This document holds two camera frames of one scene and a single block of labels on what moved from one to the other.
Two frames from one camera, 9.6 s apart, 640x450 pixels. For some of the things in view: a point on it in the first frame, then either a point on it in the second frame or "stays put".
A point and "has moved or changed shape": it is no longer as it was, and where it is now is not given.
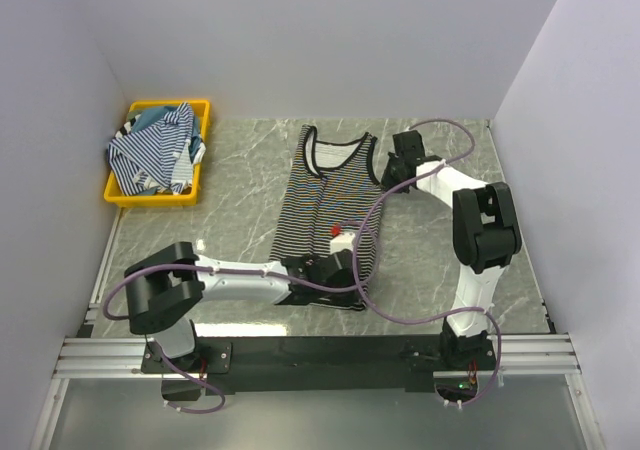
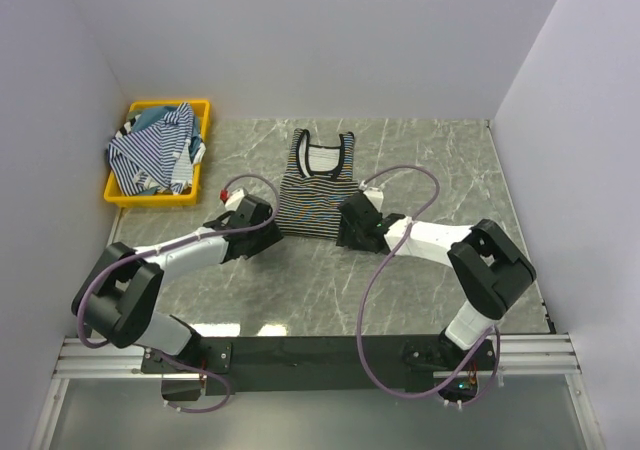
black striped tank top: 331,187 has moved or changed shape
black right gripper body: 390,177 -> 351,236
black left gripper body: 336,296 -> 263,237
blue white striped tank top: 143,158 stays put
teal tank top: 146,116 stays put
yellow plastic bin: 202,112 stays put
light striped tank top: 182,171 stays put
